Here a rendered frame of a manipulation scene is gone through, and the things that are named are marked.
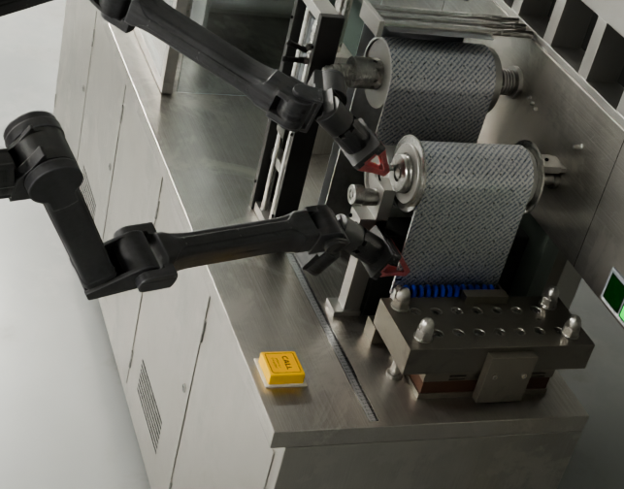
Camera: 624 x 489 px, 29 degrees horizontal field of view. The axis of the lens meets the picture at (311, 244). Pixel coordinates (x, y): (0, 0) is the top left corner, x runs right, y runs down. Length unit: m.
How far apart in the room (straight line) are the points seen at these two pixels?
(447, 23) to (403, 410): 0.80
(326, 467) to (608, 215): 0.70
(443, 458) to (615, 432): 1.71
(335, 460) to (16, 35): 3.63
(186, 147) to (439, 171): 0.87
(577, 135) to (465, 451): 0.65
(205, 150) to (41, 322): 1.05
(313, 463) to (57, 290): 1.84
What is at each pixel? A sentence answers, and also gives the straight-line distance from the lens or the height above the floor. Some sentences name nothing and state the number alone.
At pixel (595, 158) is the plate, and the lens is 2.38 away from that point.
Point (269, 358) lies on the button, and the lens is 2.29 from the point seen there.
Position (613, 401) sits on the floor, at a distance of 4.17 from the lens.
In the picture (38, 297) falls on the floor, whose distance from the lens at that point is 3.91.
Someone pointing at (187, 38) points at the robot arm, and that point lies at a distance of 2.21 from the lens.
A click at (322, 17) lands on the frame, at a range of 2.42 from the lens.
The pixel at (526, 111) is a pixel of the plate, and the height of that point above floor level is 1.31.
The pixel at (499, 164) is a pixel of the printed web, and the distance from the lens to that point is 2.36.
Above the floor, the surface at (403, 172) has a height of 1.26.
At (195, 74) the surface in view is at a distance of 3.21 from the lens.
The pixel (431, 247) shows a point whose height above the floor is 1.12.
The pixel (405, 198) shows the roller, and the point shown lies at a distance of 2.32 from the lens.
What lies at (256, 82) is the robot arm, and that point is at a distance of 2.18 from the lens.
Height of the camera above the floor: 2.31
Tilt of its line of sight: 31 degrees down
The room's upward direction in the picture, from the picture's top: 14 degrees clockwise
